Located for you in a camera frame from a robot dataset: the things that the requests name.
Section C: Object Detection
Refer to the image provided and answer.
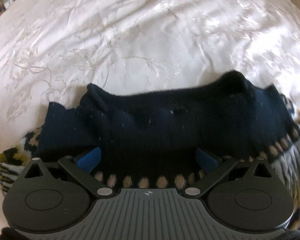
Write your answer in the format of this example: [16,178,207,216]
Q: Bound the white satin bedspread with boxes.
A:
[0,0,300,230]

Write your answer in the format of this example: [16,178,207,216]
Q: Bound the patterned knit sweater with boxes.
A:
[0,71,300,230]

